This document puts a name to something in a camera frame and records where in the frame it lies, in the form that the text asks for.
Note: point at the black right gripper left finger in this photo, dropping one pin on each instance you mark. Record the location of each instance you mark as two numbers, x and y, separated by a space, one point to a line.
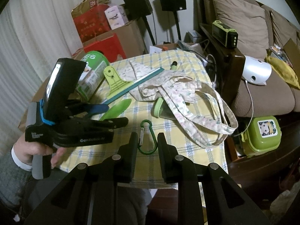
88 194

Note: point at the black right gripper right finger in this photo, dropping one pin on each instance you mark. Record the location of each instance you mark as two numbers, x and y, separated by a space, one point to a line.
206 194

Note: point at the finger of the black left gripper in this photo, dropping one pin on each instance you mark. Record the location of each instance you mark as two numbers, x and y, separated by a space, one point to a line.
77 107
113 123

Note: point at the green snack tin can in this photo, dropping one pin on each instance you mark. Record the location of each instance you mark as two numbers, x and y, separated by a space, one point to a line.
92 76

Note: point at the green handled window squeegee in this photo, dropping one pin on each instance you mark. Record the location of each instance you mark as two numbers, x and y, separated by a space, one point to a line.
119 87

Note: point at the green carabiner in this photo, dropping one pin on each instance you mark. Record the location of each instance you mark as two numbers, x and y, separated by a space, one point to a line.
146 130

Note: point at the green lidded small cup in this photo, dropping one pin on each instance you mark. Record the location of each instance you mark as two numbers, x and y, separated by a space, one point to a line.
162 110

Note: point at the floral cloth tote bag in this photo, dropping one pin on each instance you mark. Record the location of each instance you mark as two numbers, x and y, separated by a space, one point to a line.
178 89

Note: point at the grey sleeve forearm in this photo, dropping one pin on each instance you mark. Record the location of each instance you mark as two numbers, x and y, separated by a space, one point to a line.
14 176

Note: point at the person left hand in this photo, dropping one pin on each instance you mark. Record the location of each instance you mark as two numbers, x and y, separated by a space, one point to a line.
22 153

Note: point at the red gift box lower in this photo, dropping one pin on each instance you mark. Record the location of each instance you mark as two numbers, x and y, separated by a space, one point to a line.
110 47

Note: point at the green lunch box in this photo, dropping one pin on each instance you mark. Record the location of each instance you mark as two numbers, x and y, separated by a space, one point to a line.
262 135

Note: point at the red gift bag upper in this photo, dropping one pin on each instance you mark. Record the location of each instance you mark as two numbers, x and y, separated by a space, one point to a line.
92 23

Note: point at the white curtain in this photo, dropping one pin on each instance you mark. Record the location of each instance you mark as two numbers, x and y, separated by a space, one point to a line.
34 34

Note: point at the large brown carton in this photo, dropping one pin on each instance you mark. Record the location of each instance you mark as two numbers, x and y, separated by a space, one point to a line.
129 37

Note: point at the yellow checked tablecloth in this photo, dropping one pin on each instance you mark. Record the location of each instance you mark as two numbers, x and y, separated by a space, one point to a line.
147 170

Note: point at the white pink small box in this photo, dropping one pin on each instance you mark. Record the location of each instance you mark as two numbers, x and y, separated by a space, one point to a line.
116 16

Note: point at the gold crumpled bag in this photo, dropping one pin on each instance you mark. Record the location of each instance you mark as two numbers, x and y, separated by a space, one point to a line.
86 5

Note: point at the left black speaker on stand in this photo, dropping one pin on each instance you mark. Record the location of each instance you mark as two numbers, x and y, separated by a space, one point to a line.
141 9

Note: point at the black speaker on stand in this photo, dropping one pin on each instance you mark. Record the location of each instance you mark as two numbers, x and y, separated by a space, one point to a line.
141 9
174 6

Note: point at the cardboard box with papers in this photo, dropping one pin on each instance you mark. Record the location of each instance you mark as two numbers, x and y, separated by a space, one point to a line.
174 46

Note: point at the white round device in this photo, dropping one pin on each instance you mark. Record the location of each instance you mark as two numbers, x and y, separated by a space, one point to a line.
255 71

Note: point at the yellow cloth on sofa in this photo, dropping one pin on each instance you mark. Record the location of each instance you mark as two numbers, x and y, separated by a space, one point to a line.
284 71

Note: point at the right black speaker on stand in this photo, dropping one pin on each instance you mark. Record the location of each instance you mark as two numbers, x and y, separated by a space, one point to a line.
174 6

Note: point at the green black radio device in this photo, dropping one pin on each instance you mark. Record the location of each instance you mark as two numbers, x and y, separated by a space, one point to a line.
226 35

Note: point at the brown sofa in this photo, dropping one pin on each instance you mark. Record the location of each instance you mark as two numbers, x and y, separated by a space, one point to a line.
252 21

